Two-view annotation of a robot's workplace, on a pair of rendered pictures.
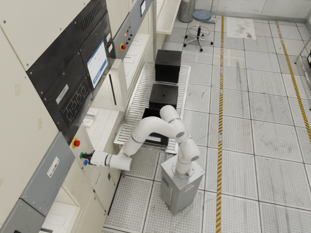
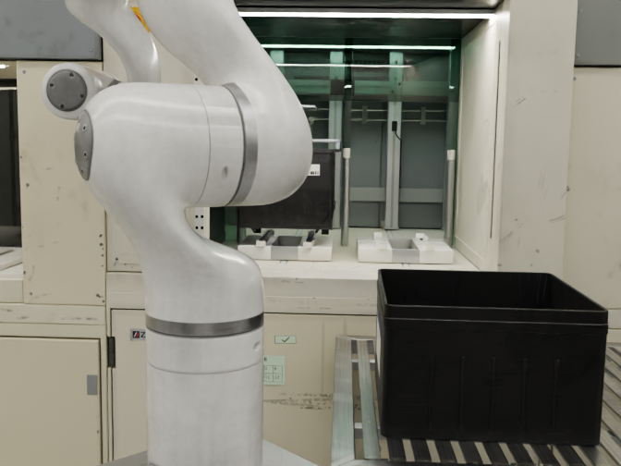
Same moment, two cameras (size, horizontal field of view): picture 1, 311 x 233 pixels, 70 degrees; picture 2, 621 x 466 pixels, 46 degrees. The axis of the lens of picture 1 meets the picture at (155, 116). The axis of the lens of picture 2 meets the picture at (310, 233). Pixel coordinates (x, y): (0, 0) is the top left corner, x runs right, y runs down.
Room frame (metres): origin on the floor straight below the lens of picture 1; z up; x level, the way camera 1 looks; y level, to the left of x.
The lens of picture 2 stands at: (0.87, -0.98, 1.13)
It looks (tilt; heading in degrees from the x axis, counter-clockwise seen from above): 7 degrees down; 81
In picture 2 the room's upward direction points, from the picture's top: 1 degrees clockwise
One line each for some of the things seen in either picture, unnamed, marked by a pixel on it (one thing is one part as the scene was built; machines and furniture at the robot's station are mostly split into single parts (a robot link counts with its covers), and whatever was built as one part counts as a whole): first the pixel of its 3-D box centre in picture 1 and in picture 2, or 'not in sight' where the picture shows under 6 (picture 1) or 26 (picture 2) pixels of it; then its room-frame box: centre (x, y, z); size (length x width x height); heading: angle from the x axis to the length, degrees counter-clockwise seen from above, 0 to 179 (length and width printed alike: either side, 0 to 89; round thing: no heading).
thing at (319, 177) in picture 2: not in sight; (288, 174); (1.09, 0.74, 1.06); 0.24 x 0.20 x 0.32; 168
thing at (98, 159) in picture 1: (100, 158); not in sight; (0.73, 0.36, 1.20); 0.11 x 0.10 x 0.07; 79
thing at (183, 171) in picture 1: (183, 162); (205, 409); (0.88, -0.24, 0.85); 0.19 x 0.19 x 0.18
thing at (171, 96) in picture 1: (164, 95); not in sight; (1.69, -0.09, 0.83); 0.29 x 0.29 x 0.13; 81
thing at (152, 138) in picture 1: (156, 126); (475, 346); (1.26, -0.01, 0.85); 0.28 x 0.28 x 0.17; 78
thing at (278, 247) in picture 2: not in sight; (287, 244); (1.09, 0.74, 0.89); 0.22 x 0.21 x 0.04; 78
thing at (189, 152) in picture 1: (188, 153); (174, 206); (0.85, -0.25, 1.07); 0.19 x 0.12 x 0.24; 21
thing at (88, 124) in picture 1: (84, 116); (402, 247); (1.35, 0.68, 0.89); 0.22 x 0.21 x 0.04; 78
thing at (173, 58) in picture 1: (168, 66); not in sight; (2.13, -0.15, 0.89); 0.29 x 0.29 x 0.25; 82
